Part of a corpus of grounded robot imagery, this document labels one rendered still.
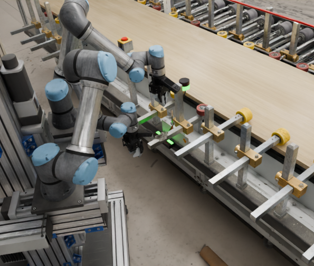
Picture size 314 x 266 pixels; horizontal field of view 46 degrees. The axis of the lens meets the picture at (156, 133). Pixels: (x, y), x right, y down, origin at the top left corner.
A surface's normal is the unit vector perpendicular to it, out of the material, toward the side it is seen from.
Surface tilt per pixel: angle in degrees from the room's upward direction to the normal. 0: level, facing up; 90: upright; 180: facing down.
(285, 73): 0
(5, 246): 90
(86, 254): 0
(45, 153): 7
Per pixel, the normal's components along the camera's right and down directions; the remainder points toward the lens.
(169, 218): -0.09, -0.76
